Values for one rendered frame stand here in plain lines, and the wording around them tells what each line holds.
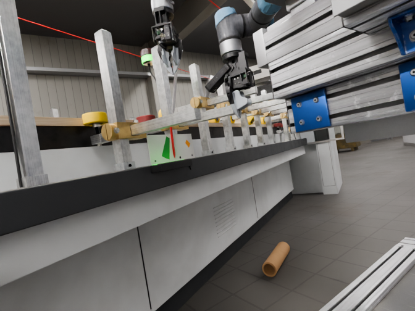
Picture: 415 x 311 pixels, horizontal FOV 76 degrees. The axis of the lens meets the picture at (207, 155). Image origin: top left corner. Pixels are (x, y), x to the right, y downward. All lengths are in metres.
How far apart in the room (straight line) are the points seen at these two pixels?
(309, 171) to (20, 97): 3.24
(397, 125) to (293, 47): 0.28
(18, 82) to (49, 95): 5.09
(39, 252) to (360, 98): 0.75
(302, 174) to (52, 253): 3.18
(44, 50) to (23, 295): 5.42
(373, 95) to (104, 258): 0.93
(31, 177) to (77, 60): 5.50
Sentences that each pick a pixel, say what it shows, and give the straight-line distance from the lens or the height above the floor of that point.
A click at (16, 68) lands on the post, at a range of 0.72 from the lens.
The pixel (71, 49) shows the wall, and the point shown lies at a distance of 6.17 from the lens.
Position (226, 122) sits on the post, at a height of 0.86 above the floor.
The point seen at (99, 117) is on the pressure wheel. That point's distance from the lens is 0.96.
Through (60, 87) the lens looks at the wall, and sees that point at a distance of 5.86.
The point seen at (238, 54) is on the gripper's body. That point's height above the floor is 1.01.
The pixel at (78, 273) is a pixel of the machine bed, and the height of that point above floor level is 0.40.
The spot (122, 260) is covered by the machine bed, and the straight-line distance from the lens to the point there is 1.11.
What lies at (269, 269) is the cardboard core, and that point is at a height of 0.01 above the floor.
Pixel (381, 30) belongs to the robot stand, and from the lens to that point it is 0.58.
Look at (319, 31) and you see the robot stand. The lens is 0.63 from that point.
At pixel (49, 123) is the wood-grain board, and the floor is 0.88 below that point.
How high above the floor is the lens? 0.71
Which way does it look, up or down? 1 degrees down
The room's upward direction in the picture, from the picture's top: 9 degrees counter-clockwise
